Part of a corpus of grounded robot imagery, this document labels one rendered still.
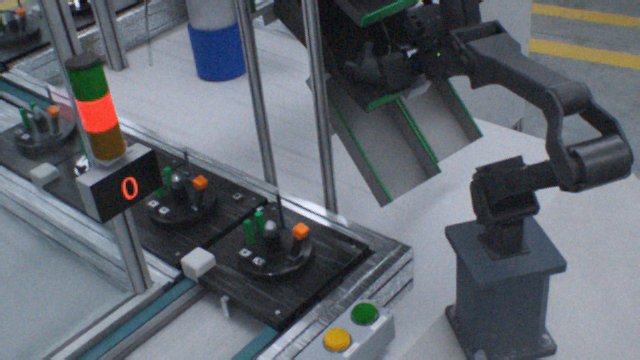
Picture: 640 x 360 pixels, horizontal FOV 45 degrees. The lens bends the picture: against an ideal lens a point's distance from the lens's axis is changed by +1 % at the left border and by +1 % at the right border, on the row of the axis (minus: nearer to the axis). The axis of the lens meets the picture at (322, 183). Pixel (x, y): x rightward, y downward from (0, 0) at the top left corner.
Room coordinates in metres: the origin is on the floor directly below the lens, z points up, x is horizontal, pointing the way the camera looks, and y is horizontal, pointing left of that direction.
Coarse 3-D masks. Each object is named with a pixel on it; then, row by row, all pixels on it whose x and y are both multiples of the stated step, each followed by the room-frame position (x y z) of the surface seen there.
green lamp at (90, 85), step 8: (96, 64) 1.00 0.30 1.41; (72, 72) 0.99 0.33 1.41; (80, 72) 0.98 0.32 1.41; (88, 72) 0.99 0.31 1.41; (96, 72) 0.99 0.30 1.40; (104, 72) 1.01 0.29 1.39; (72, 80) 0.99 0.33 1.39; (80, 80) 0.98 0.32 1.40; (88, 80) 0.99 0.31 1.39; (96, 80) 0.99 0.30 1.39; (104, 80) 1.00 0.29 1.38; (72, 88) 1.00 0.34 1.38; (80, 88) 0.99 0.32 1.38; (88, 88) 0.98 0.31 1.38; (96, 88) 0.99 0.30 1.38; (104, 88) 1.00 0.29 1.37; (80, 96) 0.99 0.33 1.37; (88, 96) 0.98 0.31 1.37; (96, 96) 0.99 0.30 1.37; (104, 96) 1.00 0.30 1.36
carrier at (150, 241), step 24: (168, 168) 1.28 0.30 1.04; (192, 168) 1.38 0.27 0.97; (168, 192) 1.27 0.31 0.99; (192, 192) 1.26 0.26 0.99; (216, 192) 1.28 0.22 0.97; (240, 192) 1.27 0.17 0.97; (144, 216) 1.23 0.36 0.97; (168, 216) 1.19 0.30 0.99; (192, 216) 1.18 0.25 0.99; (216, 216) 1.20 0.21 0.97; (240, 216) 1.19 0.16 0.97; (144, 240) 1.15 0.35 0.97; (168, 240) 1.14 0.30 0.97; (192, 240) 1.13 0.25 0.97; (216, 240) 1.14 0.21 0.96
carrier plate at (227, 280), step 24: (264, 216) 1.18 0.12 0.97; (288, 216) 1.17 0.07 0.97; (240, 240) 1.12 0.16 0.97; (336, 240) 1.09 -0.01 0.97; (216, 264) 1.06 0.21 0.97; (312, 264) 1.03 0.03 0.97; (336, 264) 1.02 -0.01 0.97; (216, 288) 1.00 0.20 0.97; (240, 288) 0.99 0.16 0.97; (264, 288) 0.98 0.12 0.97; (288, 288) 0.97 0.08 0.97; (312, 288) 0.97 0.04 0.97; (264, 312) 0.92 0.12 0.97; (288, 312) 0.92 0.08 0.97
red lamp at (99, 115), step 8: (80, 104) 0.99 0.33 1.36; (88, 104) 0.98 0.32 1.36; (96, 104) 0.99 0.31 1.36; (104, 104) 0.99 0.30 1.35; (112, 104) 1.01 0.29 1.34; (80, 112) 0.99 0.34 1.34; (88, 112) 0.99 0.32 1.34; (96, 112) 0.98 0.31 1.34; (104, 112) 0.99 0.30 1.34; (112, 112) 1.00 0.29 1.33; (88, 120) 0.99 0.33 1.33; (96, 120) 0.98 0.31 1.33; (104, 120) 0.99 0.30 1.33; (112, 120) 1.00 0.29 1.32; (88, 128) 0.99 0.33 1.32; (96, 128) 0.98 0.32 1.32; (104, 128) 0.99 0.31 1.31
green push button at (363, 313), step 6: (354, 306) 0.91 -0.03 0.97; (360, 306) 0.91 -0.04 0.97; (366, 306) 0.91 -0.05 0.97; (372, 306) 0.91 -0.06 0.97; (354, 312) 0.90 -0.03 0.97; (360, 312) 0.90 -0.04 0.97; (366, 312) 0.90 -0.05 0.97; (372, 312) 0.89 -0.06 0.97; (354, 318) 0.89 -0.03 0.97; (360, 318) 0.88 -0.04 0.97; (366, 318) 0.88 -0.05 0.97; (372, 318) 0.88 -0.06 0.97
